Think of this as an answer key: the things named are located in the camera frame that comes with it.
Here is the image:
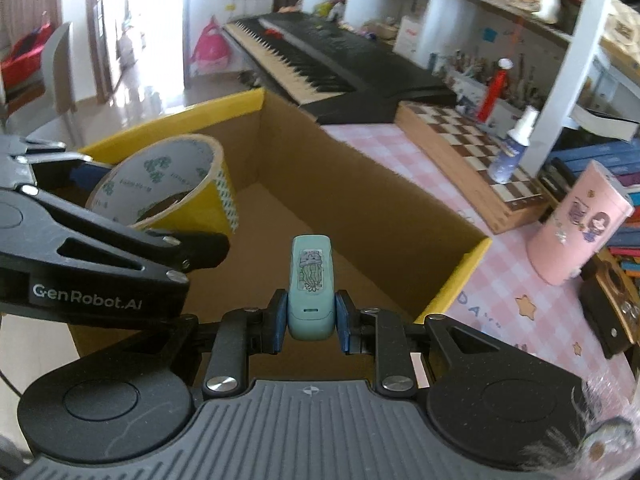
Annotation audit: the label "teal correction tape dispenser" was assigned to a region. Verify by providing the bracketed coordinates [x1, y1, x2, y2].
[288, 235, 335, 341]

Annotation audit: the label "yellow tape roll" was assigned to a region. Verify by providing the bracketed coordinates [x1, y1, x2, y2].
[86, 133, 240, 237]

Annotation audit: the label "pink checkered desk mat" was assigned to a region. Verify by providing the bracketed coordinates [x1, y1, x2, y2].
[319, 121, 640, 480]

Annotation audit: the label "yellow cardboard box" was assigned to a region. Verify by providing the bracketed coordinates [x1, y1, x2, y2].
[69, 86, 494, 361]

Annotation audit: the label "wooden chess board box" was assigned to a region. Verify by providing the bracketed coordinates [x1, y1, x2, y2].
[395, 102, 549, 234]

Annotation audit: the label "grey chair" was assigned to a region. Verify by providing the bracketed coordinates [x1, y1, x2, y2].
[4, 22, 84, 146]

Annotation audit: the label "white spray bottle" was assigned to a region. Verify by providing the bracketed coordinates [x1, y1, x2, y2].
[487, 106, 539, 184]

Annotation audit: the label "brown black desk device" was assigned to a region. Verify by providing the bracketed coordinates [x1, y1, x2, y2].
[578, 249, 639, 360]

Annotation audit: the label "pink cylindrical humidifier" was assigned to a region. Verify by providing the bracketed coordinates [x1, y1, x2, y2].
[526, 159, 636, 287]

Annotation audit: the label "white pen holder cups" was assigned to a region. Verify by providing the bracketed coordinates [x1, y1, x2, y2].
[429, 49, 547, 131]

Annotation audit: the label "pink backpack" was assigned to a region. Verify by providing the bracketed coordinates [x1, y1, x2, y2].
[190, 15, 231, 75]

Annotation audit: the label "black electronic keyboard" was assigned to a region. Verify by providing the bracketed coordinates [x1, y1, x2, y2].
[222, 12, 457, 125]

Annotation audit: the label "row of leaning books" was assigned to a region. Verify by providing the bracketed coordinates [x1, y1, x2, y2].
[537, 104, 640, 281]

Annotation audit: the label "white bookshelf unit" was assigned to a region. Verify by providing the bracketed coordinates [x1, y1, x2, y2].
[302, 0, 611, 174]

